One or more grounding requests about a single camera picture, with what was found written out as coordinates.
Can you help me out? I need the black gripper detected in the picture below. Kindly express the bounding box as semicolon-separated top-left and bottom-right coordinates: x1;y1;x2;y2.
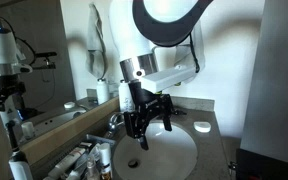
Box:
124;82;174;150

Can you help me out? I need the white toothpaste tube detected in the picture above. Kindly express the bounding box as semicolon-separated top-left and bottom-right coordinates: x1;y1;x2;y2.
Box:
48;147;86;180

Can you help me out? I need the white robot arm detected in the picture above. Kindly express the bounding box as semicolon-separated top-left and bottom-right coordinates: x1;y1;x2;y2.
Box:
109;0;213;150

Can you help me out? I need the white oval sink basin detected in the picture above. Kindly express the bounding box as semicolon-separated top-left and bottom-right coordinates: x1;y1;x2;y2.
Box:
113;121;198;180

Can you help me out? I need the chrome faucet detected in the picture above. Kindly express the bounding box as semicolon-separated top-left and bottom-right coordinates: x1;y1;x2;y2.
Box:
105;112;124;138

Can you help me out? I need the white spray bottle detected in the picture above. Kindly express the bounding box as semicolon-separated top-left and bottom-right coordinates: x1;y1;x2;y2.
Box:
118;80;134;112

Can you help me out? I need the white round soap box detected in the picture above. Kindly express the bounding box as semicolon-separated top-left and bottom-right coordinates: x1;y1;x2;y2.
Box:
193;121;211;133

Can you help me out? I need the wood framed mirror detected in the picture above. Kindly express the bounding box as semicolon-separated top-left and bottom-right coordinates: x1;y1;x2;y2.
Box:
0;0;121;166

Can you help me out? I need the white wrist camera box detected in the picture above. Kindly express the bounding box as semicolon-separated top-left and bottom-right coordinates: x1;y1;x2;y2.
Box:
140;65;195;93

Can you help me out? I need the wire basket of toiletries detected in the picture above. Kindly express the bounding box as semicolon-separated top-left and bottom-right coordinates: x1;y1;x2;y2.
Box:
43;134;115;180

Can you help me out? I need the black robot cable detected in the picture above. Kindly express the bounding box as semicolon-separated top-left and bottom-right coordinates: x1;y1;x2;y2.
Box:
188;33;202;74

